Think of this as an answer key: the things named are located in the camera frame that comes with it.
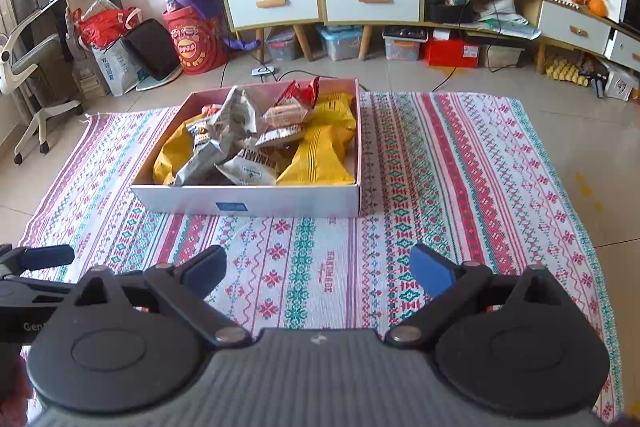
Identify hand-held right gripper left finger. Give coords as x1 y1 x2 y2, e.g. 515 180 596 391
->
74 244 252 351

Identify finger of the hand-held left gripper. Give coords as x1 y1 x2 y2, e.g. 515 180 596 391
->
0 244 76 280

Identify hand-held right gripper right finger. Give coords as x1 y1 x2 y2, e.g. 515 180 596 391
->
383 243 572 351

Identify grey snack packet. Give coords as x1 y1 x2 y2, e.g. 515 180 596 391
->
206 86 261 148
172 137 237 186

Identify white snack packet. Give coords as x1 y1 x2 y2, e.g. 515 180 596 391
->
215 154 279 186

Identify yellow snack packet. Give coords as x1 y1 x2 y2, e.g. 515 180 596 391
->
276 123 359 186
152 126 201 186
309 93 359 142

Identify pink cardboard box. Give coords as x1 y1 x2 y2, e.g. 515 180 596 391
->
130 78 362 219

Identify clear cake packet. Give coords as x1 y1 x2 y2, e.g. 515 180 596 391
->
254 126 306 148

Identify brown biscuit packet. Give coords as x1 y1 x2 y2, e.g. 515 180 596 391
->
261 103 309 128

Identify patterned woven floor mat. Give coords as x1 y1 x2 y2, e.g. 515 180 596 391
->
17 92 626 413

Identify stack of books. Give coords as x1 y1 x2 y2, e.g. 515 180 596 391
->
74 57 112 98

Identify white flat board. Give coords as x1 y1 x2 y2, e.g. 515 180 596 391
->
135 67 184 92

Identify white office chair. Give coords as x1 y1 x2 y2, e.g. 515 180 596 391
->
0 24 83 165

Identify white printed shopping bag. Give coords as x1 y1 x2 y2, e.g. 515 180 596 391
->
90 38 146 98

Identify red flat box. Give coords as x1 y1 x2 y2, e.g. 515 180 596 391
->
425 38 481 68

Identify clear plastic storage box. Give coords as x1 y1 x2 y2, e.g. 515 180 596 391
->
264 27 302 62
316 26 363 62
382 27 429 61

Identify red printed bucket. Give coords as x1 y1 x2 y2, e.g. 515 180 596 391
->
162 6 230 75

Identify black bag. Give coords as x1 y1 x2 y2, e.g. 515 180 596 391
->
121 18 182 82

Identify red plastic bag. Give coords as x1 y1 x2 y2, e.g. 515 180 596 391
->
74 7 143 48

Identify yellow egg tray stack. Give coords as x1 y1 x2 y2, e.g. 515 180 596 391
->
544 59 589 86

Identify clear plastic bag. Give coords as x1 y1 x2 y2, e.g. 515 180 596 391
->
82 0 123 22

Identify black basket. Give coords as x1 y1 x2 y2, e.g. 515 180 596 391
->
427 0 476 25

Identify pile of white papers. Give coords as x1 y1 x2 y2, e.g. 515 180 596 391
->
472 0 542 40

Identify white printed box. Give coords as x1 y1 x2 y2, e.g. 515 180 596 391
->
602 69 640 102

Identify white TV stand drawer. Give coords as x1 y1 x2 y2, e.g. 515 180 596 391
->
539 1 612 55
604 29 640 72

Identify low wooden TV stand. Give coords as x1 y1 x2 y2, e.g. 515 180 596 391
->
422 0 640 75

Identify white microwave oven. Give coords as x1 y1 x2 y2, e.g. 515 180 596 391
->
614 0 640 32

